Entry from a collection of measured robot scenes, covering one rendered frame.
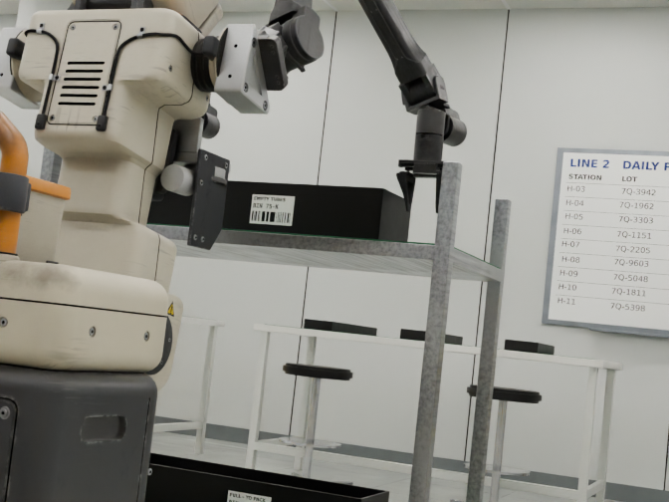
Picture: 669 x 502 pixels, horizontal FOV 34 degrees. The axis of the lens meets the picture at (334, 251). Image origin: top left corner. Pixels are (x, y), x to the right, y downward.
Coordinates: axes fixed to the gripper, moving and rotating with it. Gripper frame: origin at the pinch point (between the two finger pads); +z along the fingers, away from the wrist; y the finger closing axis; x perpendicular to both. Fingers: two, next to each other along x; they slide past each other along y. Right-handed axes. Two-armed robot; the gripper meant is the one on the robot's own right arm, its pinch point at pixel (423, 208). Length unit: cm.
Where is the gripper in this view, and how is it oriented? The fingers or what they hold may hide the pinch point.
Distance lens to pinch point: 218.4
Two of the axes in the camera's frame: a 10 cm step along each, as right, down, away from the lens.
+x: -3.8, -1.0, -9.2
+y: -9.2, -0.6, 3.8
